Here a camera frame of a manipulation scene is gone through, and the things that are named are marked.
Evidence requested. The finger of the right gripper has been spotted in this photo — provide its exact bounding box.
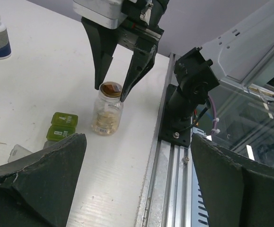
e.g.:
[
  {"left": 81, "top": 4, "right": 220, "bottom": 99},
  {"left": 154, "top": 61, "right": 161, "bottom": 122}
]
[
  {"left": 120, "top": 38, "right": 158, "bottom": 102},
  {"left": 81, "top": 18, "right": 117, "bottom": 89}
]

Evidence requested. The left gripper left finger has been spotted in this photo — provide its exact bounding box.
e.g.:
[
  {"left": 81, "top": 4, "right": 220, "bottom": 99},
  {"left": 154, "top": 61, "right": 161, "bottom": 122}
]
[{"left": 0, "top": 133, "right": 87, "bottom": 227}]

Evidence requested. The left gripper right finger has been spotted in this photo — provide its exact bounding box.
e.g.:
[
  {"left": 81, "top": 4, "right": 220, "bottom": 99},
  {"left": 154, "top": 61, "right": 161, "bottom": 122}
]
[{"left": 191, "top": 133, "right": 274, "bottom": 227}]

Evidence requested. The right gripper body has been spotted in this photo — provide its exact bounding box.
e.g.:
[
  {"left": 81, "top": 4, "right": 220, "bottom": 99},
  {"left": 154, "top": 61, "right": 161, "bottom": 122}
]
[{"left": 73, "top": 0, "right": 168, "bottom": 51}]

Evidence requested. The green pill box SUN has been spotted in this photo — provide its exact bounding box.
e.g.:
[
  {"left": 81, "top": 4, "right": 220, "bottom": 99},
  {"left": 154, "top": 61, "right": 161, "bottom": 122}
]
[{"left": 46, "top": 125, "right": 76, "bottom": 142}]

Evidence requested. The clear pill jar gold lid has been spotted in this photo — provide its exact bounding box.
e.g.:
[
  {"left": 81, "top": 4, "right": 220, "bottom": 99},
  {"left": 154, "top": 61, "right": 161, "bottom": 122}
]
[{"left": 91, "top": 81, "right": 124, "bottom": 136}]

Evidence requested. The green pill box THUR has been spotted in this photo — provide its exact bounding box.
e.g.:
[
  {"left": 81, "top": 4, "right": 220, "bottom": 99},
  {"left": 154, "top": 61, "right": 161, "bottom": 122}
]
[{"left": 51, "top": 112, "right": 78, "bottom": 128}]

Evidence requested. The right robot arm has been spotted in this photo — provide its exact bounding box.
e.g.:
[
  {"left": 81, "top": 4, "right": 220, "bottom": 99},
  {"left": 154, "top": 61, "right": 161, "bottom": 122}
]
[{"left": 73, "top": 0, "right": 274, "bottom": 146}]

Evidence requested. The aluminium mounting rail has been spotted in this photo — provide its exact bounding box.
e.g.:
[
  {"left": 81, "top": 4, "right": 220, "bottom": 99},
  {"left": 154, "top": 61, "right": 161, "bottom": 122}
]
[{"left": 134, "top": 53, "right": 209, "bottom": 227}]

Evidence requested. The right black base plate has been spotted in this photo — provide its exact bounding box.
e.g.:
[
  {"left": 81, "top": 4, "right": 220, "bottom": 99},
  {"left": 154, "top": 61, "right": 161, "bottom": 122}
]
[{"left": 158, "top": 84, "right": 192, "bottom": 148}]

